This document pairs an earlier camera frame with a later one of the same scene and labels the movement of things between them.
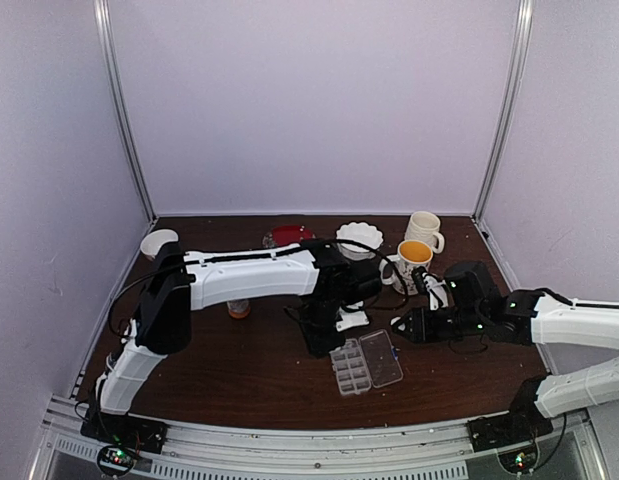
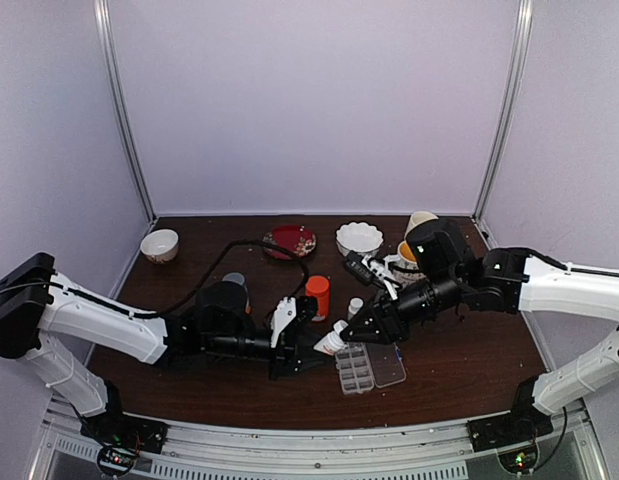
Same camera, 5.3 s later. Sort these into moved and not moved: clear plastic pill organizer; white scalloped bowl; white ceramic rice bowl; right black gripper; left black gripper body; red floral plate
Moved: right black gripper; left black gripper body
Not moved: white scalloped bowl; white ceramic rice bowl; clear plastic pill organizer; red floral plate
